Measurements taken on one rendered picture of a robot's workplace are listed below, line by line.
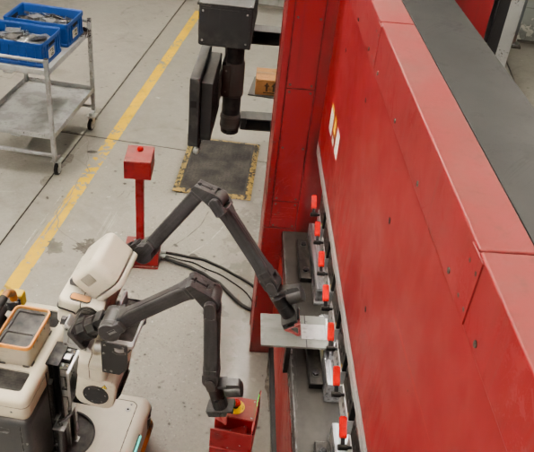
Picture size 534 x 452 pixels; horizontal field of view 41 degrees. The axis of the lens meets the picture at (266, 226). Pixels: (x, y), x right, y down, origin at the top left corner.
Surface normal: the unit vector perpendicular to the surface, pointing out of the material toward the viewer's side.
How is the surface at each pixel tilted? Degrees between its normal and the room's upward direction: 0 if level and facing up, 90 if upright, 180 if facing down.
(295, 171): 90
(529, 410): 90
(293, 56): 90
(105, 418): 0
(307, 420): 0
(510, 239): 0
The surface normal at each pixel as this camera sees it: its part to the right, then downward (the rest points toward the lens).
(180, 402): 0.09, -0.81
